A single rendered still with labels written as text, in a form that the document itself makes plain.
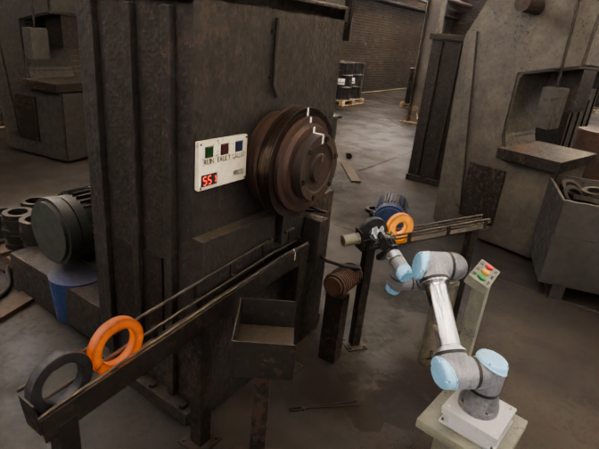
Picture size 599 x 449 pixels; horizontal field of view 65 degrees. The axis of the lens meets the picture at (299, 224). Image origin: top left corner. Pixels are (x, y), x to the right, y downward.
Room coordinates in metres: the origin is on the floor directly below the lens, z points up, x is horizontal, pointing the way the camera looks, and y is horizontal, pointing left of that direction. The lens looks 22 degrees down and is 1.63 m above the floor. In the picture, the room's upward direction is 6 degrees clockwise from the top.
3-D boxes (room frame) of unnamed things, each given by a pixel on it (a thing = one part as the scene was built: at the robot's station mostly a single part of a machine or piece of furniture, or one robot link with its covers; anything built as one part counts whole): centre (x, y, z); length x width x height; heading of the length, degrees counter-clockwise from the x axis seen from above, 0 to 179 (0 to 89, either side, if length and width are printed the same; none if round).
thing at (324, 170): (1.91, -0.04, 1.11); 0.28 x 0.06 x 0.28; 147
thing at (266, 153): (1.96, 0.04, 1.11); 0.47 x 0.06 x 0.47; 147
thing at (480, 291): (2.14, -0.95, 0.31); 0.24 x 0.16 x 0.62; 147
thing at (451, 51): (5.88, -1.78, 0.88); 1.71 x 0.92 x 1.76; 147
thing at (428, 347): (2.19, -0.79, 0.26); 0.12 x 0.12 x 0.52
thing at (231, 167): (1.73, 0.31, 1.15); 0.26 x 0.02 x 0.18; 147
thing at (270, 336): (1.36, 0.08, 0.36); 0.26 x 0.20 x 0.72; 2
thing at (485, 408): (1.44, -0.75, 0.42); 0.15 x 0.15 x 0.10
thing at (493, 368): (1.44, -0.74, 0.54); 0.13 x 0.12 x 0.14; 102
